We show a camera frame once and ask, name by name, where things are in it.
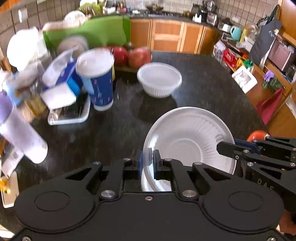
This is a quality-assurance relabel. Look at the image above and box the orange plastic plate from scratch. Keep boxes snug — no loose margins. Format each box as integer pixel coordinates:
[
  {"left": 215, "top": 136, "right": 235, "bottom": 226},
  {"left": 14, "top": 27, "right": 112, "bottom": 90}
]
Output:
[{"left": 247, "top": 130, "right": 270, "bottom": 142}]

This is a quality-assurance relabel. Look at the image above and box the white ribbed bowl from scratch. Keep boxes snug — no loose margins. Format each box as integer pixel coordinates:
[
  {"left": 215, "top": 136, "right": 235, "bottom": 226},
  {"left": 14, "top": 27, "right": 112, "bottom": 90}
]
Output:
[
  {"left": 141, "top": 106, "right": 236, "bottom": 192},
  {"left": 137, "top": 62, "right": 183, "bottom": 98}
]

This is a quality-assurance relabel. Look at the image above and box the person's right hand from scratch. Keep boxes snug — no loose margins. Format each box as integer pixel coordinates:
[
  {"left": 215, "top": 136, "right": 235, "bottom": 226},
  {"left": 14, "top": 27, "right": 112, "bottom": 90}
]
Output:
[{"left": 279, "top": 210, "right": 296, "bottom": 235}]

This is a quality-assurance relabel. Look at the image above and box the red hanging cloth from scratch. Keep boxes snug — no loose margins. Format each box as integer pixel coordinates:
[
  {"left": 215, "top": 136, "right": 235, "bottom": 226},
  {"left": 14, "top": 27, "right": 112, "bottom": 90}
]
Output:
[{"left": 256, "top": 88, "right": 283, "bottom": 125}]

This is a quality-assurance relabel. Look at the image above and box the white plastic tray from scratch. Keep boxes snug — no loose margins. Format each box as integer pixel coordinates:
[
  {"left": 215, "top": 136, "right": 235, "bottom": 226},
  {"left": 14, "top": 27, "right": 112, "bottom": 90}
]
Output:
[{"left": 48, "top": 93, "right": 91, "bottom": 126}]

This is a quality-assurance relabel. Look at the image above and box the white window gift box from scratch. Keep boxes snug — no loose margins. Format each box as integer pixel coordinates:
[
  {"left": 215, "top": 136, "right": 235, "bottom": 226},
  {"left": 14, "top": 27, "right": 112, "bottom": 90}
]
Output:
[{"left": 232, "top": 66, "right": 257, "bottom": 94}]

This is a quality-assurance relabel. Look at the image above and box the purple rubber glove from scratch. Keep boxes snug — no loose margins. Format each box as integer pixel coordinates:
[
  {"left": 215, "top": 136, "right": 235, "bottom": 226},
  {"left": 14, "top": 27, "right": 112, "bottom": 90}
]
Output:
[{"left": 263, "top": 70, "right": 274, "bottom": 83}]

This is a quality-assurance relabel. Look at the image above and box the blue white tissue pack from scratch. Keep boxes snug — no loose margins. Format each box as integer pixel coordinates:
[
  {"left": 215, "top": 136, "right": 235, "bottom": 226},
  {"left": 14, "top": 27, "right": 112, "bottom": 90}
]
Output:
[{"left": 40, "top": 61, "right": 83, "bottom": 109}]

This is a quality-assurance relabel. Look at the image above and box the blue paper coffee cup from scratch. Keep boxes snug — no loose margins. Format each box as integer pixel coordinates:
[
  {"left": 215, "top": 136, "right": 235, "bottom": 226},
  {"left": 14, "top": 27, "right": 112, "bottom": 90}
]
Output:
[{"left": 75, "top": 48, "right": 114, "bottom": 111}]

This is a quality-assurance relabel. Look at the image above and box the red snack bag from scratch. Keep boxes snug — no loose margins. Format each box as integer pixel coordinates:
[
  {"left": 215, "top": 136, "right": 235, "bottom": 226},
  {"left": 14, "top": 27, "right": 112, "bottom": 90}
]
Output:
[{"left": 212, "top": 40, "right": 253, "bottom": 72}]

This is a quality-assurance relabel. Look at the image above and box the red apple right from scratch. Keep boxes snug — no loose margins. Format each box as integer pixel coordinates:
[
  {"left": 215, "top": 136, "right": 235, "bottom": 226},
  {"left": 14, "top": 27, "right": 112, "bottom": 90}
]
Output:
[{"left": 128, "top": 47, "right": 152, "bottom": 69}]

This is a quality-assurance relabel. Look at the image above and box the red apple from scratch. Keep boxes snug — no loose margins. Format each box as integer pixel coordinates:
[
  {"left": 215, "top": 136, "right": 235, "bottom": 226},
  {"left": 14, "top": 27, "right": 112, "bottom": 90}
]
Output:
[
  {"left": 112, "top": 46, "right": 128, "bottom": 67},
  {"left": 128, "top": 47, "right": 152, "bottom": 69}
]

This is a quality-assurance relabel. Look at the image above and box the red apple left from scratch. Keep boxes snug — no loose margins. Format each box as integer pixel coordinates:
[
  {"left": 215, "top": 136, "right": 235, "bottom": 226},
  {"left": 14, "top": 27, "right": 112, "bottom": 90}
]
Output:
[{"left": 112, "top": 46, "right": 128, "bottom": 67}]

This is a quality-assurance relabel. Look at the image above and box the white purple water bottle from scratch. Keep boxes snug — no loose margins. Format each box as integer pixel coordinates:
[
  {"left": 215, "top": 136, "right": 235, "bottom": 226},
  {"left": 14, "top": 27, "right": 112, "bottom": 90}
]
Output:
[{"left": 1, "top": 92, "right": 48, "bottom": 164}]

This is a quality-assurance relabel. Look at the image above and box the brown kiwi fruit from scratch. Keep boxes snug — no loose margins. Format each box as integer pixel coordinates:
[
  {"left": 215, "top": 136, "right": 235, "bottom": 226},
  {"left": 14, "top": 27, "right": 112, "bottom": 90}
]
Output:
[{"left": 123, "top": 42, "right": 135, "bottom": 51}]

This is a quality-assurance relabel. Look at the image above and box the dark hanging apron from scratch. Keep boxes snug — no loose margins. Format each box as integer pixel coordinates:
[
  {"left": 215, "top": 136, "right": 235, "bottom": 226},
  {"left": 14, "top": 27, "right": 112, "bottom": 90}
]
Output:
[{"left": 249, "top": 4, "right": 282, "bottom": 66}]

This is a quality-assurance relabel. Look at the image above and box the teal electric kettle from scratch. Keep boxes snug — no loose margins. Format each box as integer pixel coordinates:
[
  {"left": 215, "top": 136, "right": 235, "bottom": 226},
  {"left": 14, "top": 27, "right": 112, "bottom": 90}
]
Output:
[{"left": 230, "top": 26, "right": 242, "bottom": 41}]

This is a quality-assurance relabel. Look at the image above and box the green cutting board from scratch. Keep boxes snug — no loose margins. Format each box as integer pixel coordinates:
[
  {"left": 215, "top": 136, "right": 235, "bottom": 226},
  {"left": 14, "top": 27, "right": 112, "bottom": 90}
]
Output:
[{"left": 43, "top": 16, "right": 131, "bottom": 49}]

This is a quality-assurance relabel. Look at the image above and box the black wok on stove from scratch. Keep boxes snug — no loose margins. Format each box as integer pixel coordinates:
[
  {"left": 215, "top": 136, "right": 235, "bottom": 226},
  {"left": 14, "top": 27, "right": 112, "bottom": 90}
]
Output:
[{"left": 145, "top": 5, "right": 163, "bottom": 12}]

